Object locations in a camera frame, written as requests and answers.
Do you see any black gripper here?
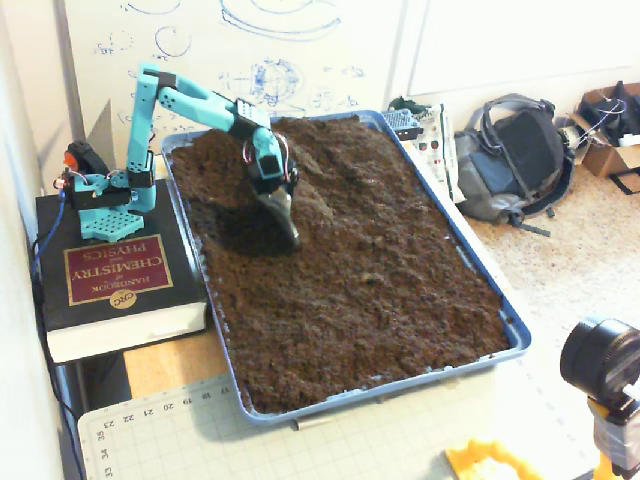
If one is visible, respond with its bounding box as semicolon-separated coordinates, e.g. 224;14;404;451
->
247;163;302;250

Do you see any brown soil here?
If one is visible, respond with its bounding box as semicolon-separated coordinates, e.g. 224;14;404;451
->
167;114;514;415

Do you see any whiteboard with blue drawings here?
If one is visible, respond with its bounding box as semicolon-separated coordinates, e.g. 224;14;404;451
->
54;0;406;151

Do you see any black chemistry handbook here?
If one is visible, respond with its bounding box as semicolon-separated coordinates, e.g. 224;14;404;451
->
34;179;211;365

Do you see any small metal rod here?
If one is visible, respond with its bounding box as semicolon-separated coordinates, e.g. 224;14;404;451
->
292;415;336;432

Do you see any pale green cutting mat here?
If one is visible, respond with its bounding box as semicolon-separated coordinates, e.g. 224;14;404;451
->
77;359;609;480

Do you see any grey backpack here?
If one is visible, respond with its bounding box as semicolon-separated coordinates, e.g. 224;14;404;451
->
452;93;577;237

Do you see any blue plastic tray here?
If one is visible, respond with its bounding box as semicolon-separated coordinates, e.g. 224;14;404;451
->
159;108;532;427

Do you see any yellow plastic clamp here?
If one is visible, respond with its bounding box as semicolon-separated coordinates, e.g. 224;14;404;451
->
444;438;546;480

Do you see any cardboard box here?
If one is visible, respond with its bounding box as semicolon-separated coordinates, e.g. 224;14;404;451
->
569;82;640;179

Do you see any black fabric item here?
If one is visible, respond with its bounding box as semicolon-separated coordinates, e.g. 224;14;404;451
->
578;81;640;147

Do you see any blue cable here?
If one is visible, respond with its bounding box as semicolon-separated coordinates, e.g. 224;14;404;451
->
28;193;69;296

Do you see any black cable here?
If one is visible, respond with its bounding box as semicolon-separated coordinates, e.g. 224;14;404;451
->
30;239;89;480

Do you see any black strap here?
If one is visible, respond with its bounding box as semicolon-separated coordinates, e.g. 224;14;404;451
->
608;169;640;195

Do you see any black round camera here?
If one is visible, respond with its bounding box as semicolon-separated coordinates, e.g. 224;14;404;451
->
559;314;640;401

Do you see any yellow taped camera mount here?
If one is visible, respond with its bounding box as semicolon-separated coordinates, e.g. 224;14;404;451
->
587;394;640;479

